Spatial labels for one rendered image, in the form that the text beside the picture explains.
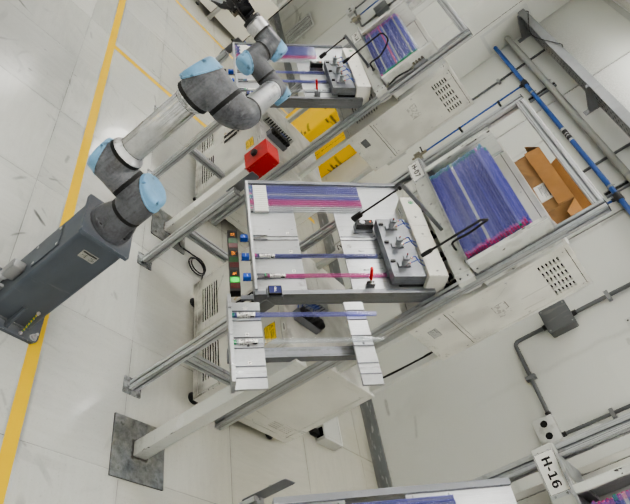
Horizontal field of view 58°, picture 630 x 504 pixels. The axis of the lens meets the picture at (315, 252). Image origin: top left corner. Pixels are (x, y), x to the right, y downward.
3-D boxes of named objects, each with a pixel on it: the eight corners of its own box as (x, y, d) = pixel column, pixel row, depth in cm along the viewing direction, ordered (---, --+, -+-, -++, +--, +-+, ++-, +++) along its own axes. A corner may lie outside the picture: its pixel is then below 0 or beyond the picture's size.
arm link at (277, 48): (276, 58, 201) (292, 45, 204) (256, 33, 199) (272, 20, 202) (269, 67, 208) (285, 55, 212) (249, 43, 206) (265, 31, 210)
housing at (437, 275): (420, 300, 230) (430, 276, 220) (391, 220, 265) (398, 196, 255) (439, 299, 232) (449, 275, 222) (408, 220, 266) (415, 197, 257)
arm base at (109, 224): (86, 228, 181) (107, 211, 178) (94, 199, 192) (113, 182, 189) (125, 253, 190) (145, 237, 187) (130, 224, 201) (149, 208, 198)
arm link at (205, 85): (109, 201, 180) (237, 94, 163) (74, 164, 176) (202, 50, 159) (124, 190, 191) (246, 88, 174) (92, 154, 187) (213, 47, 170)
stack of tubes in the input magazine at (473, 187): (465, 256, 218) (530, 218, 208) (428, 176, 254) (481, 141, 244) (479, 272, 225) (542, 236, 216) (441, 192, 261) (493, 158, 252)
